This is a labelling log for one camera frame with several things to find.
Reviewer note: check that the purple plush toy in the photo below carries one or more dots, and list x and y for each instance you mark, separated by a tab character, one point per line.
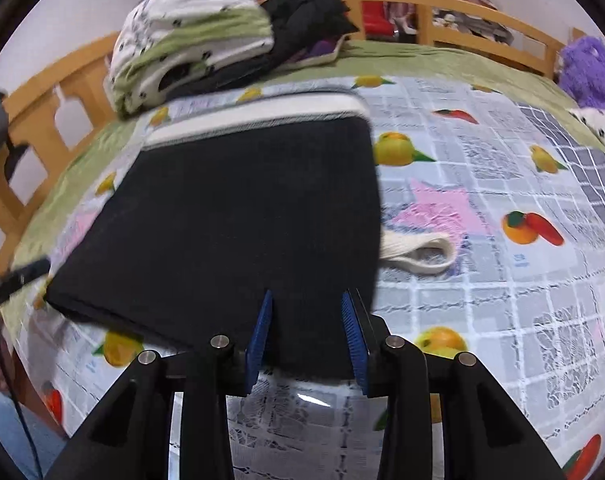
589	70

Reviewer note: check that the white dotted pillow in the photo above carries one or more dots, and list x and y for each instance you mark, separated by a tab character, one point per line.
604	127

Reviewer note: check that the person's blue jeans leg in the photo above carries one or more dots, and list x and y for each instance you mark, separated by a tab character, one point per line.
12	435

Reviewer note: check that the folded white green dotted quilt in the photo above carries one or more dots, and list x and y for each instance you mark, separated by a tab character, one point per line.
182	35

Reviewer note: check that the pile of clothes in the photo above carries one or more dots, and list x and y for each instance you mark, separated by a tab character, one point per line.
462	20

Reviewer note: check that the fruit printed cloth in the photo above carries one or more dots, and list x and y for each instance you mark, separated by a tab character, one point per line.
507	300

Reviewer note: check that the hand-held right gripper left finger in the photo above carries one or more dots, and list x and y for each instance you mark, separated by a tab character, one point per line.
260	335

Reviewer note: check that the black clothes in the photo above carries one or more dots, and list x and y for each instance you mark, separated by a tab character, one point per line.
302	15

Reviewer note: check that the black pants with white waistband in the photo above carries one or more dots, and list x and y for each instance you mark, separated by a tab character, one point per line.
222	220

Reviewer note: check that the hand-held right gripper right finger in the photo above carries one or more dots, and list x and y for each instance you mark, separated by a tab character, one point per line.
355	340

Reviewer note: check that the red chair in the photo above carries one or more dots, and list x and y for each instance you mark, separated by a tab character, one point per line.
372	10

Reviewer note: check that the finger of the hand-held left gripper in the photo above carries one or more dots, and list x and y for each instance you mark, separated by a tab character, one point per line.
27	272

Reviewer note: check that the purple cloth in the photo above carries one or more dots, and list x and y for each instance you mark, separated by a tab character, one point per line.
322	49

